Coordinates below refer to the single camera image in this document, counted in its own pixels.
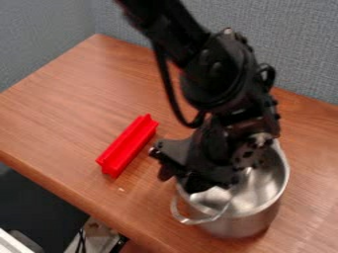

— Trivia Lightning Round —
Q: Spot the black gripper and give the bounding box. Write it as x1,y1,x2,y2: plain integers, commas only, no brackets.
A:
150,127,251,194

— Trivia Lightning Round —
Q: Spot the red rectangular block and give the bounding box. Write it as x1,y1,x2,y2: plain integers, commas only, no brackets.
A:
95,114,159,178

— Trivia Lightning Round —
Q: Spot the metal pot with handles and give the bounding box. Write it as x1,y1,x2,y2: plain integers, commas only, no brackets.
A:
170,140,290,238

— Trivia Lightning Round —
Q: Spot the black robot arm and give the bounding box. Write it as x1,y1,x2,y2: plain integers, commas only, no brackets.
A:
115,0,281,194

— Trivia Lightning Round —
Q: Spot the white object bottom left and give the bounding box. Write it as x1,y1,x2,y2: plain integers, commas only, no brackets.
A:
0,228,35,253

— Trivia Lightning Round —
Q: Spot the metal table leg frame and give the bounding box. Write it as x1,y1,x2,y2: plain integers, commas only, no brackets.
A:
64,217,128,253

